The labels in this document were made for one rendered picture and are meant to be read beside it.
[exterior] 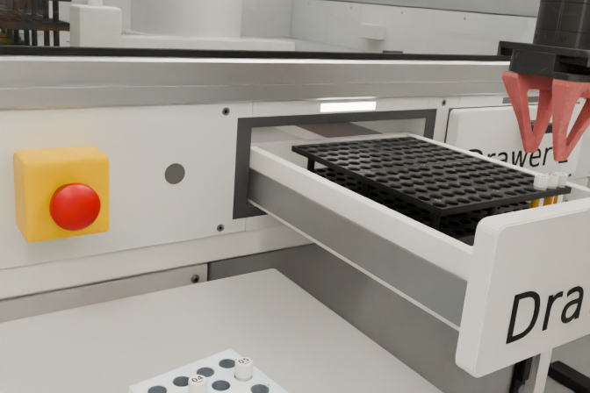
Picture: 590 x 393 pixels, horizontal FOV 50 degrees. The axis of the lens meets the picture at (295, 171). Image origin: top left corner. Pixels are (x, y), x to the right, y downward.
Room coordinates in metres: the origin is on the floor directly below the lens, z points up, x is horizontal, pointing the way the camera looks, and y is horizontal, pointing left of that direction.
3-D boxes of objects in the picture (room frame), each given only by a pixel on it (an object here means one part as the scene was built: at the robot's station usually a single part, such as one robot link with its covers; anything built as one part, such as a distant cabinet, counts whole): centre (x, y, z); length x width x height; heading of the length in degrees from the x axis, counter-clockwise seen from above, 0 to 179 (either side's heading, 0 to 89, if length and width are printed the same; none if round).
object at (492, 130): (0.90, -0.32, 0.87); 0.29 x 0.02 x 0.11; 125
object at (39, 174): (0.52, 0.20, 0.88); 0.07 x 0.05 x 0.07; 125
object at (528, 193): (0.54, -0.19, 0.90); 0.18 x 0.02 x 0.01; 125
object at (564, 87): (0.57, -0.23, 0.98); 0.07 x 0.07 x 0.09; 32
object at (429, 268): (0.63, -0.12, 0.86); 0.40 x 0.26 x 0.06; 35
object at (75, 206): (0.50, 0.18, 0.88); 0.04 x 0.03 x 0.04; 125
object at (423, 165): (0.63, -0.13, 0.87); 0.22 x 0.18 x 0.06; 35
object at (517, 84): (0.57, -0.23, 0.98); 0.07 x 0.07 x 0.09; 32
